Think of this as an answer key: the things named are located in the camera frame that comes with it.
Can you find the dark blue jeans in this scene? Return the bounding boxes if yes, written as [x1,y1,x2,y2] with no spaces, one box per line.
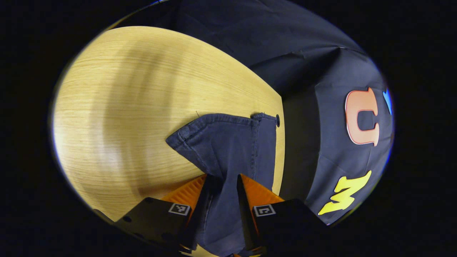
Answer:
[166,112,280,257]

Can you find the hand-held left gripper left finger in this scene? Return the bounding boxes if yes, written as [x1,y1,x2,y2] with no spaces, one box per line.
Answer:
[114,174,215,255]

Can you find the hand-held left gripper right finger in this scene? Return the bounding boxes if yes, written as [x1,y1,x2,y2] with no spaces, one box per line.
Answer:
[236,173,330,257]

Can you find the black backdrop cloth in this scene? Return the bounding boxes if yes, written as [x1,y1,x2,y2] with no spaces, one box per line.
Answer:
[118,0,395,226]

